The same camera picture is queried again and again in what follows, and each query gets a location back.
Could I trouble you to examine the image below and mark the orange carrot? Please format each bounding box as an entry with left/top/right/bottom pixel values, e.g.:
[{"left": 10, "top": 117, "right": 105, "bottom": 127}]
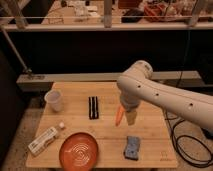
[{"left": 115, "top": 106, "right": 125, "bottom": 126}]

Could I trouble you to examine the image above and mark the black ridged rectangular block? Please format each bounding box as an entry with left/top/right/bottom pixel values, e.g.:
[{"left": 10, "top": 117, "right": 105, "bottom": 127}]
[{"left": 88, "top": 96, "right": 99, "bottom": 120}]

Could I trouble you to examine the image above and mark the black power cable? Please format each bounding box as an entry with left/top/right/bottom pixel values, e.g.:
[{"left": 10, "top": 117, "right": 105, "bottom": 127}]
[{"left": 165, "top": 109, "right": 213, "bottom": 169}]

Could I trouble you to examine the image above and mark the diagonal metal support rod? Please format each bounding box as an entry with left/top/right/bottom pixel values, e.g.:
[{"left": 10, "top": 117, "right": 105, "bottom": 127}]
[{"left": 0, "top": 26, "right": 33, "bottom": 78}]

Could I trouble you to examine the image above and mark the orange patterned plate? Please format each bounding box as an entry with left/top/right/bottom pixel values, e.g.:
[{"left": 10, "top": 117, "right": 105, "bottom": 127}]
[{"left": 59, "top": 132, "right": 99, "bottom": 171}]

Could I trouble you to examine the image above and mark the blue grey sponge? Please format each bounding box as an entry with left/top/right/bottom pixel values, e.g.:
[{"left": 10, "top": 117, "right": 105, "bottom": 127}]
[{"left": 123, "top": 136, "right": 140, "bottom": 160}]

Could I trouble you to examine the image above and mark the grey metal rail beam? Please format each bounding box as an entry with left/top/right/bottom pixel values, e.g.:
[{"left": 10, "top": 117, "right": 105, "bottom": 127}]
[{"left": 16, "top": 71, "right": 204, "bottom": 92}]

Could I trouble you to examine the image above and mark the translucent plastic cup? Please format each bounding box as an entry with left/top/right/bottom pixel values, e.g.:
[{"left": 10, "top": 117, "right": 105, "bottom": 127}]
[{"left": 44, "top": 90, "right": 62, "bottom": 112}]

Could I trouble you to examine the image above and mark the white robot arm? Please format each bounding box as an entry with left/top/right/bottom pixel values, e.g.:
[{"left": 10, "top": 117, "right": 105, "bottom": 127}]
[{"left": 117, "top": 60, "right": 213, "bottom": 132}]

